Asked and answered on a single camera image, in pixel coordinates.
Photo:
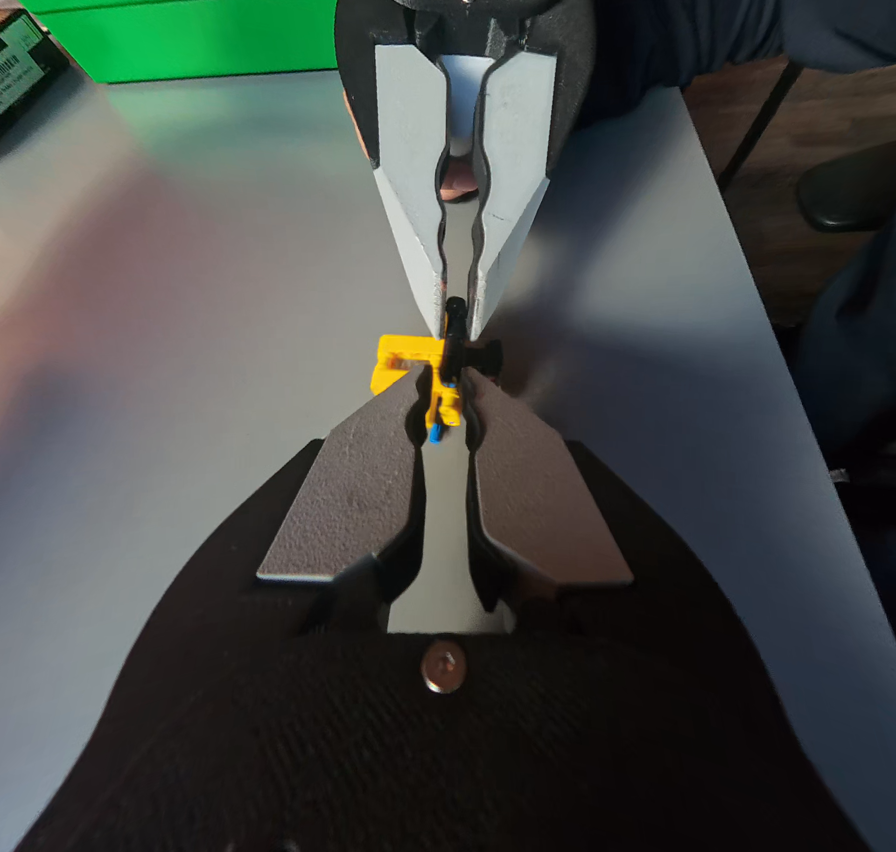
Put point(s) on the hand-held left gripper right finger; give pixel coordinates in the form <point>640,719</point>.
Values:
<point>546,509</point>

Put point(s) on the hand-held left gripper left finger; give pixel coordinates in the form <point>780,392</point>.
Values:
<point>343,509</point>

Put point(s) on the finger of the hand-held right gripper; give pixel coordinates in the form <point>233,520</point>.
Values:
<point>409,152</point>
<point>518,152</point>

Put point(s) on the yellow black lego assembly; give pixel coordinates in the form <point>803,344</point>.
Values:
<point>395,355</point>

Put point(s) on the black lego axle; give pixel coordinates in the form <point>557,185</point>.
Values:
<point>455,334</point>

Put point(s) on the person's right forearm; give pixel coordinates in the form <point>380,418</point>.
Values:
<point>735,12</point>

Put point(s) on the black cardboard lego box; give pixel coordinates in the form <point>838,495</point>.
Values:
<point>28,61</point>

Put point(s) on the person's right hand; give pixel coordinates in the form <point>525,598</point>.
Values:
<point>460,181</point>

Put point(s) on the black table leg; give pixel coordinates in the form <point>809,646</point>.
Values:
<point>761,124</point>

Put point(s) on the green plastic bin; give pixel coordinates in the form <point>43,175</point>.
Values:
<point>175,19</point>

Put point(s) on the black chair armrest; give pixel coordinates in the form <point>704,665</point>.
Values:
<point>850,194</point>

